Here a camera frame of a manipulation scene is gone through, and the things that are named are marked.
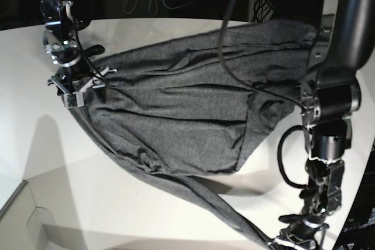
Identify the grey t-shirt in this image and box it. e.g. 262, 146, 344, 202
70, 19, 318, 246

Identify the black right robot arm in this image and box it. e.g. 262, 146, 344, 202
40, 0, 108, 100

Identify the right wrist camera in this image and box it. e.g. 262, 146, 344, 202
63, 92, 84, 109

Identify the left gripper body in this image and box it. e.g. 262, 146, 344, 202
268, 214, 329, 250

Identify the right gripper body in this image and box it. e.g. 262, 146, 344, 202
48, 67, 117, 95

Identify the black cable bundle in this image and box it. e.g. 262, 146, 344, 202
253, 0, 276, 24

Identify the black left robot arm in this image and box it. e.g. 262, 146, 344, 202
264, 0, 374, 249

